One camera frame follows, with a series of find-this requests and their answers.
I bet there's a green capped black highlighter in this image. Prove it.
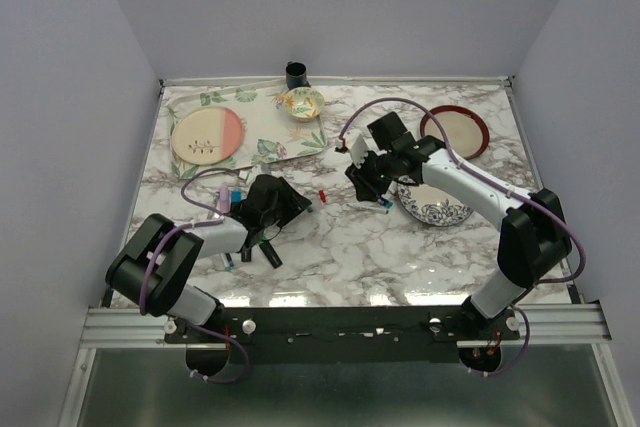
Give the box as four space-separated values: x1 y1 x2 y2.
259 241 283 269

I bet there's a dark blue mug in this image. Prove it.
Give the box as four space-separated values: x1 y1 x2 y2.
285 61 310 90

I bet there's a pink cream round plate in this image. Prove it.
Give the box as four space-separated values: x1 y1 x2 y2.
171 106 244 166

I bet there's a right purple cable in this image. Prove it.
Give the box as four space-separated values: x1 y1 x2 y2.
339 97 587 378

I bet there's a blue floral white plate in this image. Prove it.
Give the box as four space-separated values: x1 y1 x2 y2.
396 183 474 227

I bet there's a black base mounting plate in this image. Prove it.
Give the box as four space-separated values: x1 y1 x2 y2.
164 305 521 366

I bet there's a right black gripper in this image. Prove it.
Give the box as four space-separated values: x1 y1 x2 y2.
344 148 397 203

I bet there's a floral leaf serving tray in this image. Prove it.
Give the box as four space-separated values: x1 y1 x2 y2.
162 80 327 180

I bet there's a light blue clear pen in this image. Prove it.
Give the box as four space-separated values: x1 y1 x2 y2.
220 254 234 271

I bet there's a red rimmed beige plate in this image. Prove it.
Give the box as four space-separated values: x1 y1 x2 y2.
430 105 490 160

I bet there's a blue capped black highlighter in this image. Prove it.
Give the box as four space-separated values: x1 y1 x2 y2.
230 190 243 205

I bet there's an orange capped black highlighter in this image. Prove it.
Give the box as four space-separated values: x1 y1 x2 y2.
241 248 252 263

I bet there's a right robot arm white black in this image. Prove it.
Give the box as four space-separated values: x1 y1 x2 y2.
335 113 572 339

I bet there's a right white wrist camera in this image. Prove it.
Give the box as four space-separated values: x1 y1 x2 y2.
335 131 371 169

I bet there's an aluminium frame rail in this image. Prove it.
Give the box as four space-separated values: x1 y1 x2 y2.
80 304 612 349

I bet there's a green capped white marker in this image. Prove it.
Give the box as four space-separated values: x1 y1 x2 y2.
353 203 389 214

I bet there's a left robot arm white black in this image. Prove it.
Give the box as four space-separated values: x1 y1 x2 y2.
105 174 312 342

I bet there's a floral ceramic bowl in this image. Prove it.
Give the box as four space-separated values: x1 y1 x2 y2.
284 87 325 122

